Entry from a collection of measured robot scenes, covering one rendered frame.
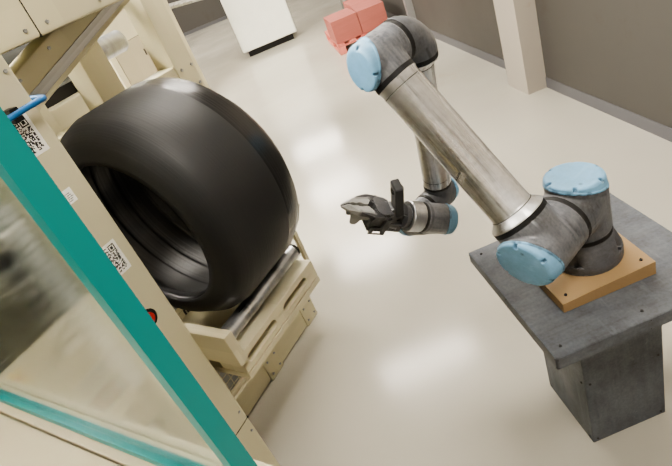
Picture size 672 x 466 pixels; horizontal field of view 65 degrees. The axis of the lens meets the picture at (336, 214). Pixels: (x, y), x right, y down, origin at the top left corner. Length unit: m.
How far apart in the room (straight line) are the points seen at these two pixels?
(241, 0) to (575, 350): 7.77
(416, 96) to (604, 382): 1.02
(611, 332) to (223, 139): 1.02
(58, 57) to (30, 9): 0.20
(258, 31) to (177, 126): 7.58
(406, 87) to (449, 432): 1.27
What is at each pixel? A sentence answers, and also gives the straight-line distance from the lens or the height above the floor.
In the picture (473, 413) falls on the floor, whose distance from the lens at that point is 2.09.
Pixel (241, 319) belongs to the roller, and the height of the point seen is 0.91.
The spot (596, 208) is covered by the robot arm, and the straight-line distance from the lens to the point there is 1.43.
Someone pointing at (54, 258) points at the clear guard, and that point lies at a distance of 0.39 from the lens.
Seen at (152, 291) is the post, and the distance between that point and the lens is 1.25.
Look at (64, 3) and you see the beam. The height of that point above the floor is 1.68.
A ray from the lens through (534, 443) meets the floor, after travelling 2.00.
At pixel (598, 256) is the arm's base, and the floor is 0.69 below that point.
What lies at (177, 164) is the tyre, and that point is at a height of 1.34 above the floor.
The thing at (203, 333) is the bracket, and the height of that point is 0.95.
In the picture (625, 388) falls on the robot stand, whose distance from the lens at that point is 1.88.
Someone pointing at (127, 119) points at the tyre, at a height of 1.44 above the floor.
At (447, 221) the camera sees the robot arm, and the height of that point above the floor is 0.81.
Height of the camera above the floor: 1.68
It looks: 30 degrees down
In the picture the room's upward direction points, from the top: 23 degrees counter-clockwise
